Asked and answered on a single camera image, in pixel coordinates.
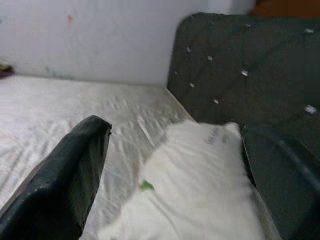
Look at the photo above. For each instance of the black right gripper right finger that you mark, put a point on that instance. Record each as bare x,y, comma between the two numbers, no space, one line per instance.
287,200

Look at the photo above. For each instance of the white quilted mattress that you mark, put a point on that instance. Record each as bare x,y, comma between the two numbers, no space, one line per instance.
50,105

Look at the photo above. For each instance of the brown wooden furniture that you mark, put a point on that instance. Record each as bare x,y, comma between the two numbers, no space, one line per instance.
287,6

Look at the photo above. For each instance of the black tufted headboard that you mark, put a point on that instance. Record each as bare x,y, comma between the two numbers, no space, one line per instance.
237,62

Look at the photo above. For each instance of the white pillow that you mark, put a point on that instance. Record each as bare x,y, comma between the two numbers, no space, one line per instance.
195,180

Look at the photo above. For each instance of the purple cartoon mouse blanket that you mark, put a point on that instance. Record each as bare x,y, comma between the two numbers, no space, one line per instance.
5,71

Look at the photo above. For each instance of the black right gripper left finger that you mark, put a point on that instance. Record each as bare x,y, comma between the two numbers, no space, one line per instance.
50,195

